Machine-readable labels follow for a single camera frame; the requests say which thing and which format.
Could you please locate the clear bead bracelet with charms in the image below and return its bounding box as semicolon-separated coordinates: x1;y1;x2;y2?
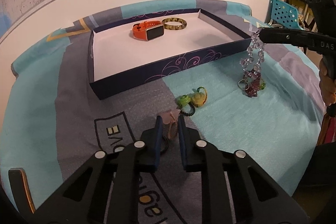
237;28;267;98

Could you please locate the pink hair clip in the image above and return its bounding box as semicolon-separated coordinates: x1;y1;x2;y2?
159;109;180;140

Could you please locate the green and yellow hair tie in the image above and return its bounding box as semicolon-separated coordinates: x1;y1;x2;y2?
175;86;208;117

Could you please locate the tortoiseshell bangle bracelet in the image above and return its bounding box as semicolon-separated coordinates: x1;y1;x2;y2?
160;17;188;33

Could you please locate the orange smart watch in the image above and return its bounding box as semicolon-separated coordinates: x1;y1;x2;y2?
132;20;165;41

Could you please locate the person's right hand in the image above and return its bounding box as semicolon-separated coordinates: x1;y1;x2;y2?
319;59;336;106

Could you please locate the teal perforated plastic rack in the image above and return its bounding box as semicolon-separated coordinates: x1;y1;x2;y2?
265;0;304;30

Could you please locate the teal and grey blanket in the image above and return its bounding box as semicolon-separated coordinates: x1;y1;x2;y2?
1;0;325;223

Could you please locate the black and wood chair edge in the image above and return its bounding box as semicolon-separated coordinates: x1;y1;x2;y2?
8;168;36;218

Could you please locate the dark blue shallow tray box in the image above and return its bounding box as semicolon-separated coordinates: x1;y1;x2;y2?
88;9;251;100

